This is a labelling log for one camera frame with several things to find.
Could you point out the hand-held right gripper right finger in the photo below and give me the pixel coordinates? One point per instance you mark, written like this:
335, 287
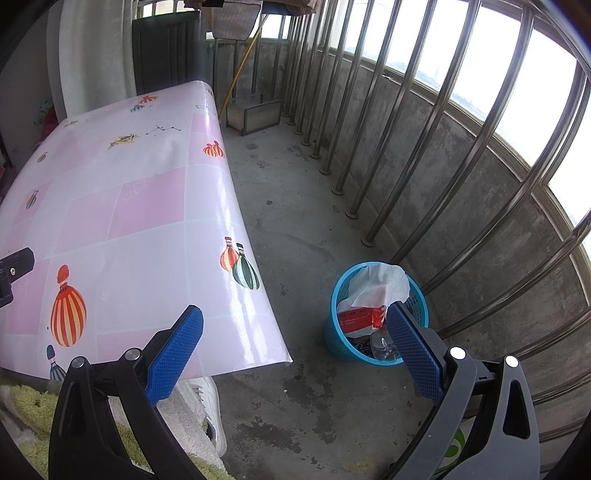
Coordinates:
411, 350

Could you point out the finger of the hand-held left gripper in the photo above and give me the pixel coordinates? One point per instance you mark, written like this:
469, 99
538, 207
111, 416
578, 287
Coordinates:
4, 295
16, 265

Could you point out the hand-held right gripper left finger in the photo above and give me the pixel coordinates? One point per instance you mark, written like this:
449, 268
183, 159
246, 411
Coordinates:
178, 350

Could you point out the clear plastic bottle blue cap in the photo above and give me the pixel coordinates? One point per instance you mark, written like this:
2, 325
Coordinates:
383, 344

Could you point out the red white printed wrapper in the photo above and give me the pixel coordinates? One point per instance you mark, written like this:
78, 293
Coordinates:
355, 321

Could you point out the blue plastic basket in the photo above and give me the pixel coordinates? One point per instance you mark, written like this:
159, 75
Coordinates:
337, 344

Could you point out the white paper napkin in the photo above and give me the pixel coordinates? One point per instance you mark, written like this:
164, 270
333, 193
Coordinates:
383, 281

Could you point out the white shoe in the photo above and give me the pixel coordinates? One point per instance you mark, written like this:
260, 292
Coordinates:
210, 401

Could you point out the green white fleece pajamas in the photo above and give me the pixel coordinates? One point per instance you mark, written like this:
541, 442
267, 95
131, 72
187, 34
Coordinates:
27, 406

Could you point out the metal balcony railing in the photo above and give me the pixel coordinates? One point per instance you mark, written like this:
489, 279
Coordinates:
375, 226

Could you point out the pile of bags and clothes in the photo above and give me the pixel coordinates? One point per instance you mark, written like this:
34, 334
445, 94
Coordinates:
46, 113

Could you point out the metal box on floor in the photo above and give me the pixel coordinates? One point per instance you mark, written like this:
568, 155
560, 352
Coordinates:
258, 115

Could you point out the dark metal cabinet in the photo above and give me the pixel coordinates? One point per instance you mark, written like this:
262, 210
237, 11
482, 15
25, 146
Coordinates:
161, 55

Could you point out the grey hanging cloth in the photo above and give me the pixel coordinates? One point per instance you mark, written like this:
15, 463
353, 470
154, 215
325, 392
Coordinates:
238, 21

